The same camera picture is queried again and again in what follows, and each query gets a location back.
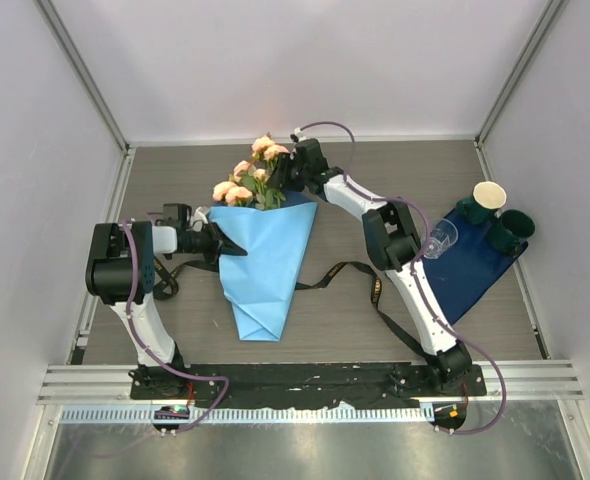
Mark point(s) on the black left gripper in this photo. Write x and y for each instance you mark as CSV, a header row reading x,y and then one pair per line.
x,y
227,247

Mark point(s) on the black printed ribbon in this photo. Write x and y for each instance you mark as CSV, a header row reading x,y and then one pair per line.
x,y
370,280

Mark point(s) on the beige paper cup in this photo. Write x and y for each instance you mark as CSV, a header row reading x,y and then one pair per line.
x,y
489,195

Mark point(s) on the dark green mug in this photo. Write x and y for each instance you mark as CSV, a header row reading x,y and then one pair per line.
x,y
474,212
510,231

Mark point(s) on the clear plastic cup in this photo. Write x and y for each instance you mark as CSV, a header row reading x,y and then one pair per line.
x,y
443,235

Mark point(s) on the aluminium frame rail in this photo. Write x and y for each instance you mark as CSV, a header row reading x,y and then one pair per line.
x,y
514,380

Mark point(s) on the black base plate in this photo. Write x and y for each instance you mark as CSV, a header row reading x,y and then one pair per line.
x,y
284,385

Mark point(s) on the large blue wrapping paper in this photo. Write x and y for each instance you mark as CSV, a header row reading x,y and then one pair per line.
x,y
260,284

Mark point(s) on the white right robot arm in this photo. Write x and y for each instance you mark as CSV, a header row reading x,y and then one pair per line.
x,y
393,247

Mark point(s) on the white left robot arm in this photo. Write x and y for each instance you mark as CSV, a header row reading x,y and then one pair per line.
x,y
124,272

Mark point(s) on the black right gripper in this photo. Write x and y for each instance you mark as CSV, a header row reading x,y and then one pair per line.
x,y
279,177

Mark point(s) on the slotted cable duct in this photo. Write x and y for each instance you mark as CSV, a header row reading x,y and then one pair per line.
x,y
165,415

